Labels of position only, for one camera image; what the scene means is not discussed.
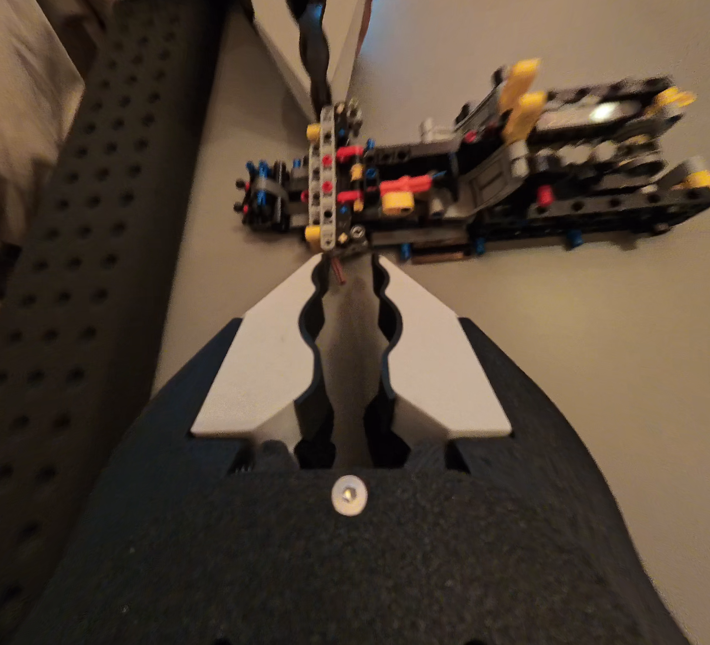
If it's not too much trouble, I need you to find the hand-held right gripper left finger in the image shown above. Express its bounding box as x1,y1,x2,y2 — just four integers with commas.
190,255,336,468

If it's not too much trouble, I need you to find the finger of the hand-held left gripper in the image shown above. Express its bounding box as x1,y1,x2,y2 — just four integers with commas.
233,0,335,124
327,0,393,103

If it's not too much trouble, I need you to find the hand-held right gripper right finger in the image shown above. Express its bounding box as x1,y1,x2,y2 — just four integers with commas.
363,253,513,468

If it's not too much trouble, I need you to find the partly built toy car chassis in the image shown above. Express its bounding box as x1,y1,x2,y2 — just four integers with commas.
233,58,710,286

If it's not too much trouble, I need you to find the black perforated panel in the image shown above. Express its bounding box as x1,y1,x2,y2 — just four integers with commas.
0,0,233,626

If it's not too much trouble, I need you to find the person's beige jacket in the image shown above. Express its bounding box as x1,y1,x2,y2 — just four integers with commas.
0,0,245,246

